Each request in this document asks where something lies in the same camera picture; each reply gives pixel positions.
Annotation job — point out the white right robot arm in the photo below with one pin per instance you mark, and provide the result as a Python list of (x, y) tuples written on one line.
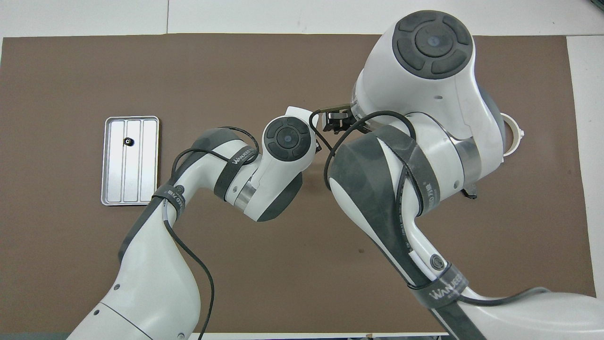
[(424, 94)]

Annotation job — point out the silver metal tray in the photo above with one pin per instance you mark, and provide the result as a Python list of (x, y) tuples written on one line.
[(141, 179)]

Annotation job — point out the brown table mat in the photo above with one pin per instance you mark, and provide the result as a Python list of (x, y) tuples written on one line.
[(56, 71)]

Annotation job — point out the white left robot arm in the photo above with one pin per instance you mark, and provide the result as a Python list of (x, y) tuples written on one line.
[(155, 283)]

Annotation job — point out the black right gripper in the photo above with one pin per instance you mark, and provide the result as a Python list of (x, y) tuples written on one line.
[(340, 123)]

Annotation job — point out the white semicircular bracket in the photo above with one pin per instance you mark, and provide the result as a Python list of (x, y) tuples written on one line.
[(515, 129)]

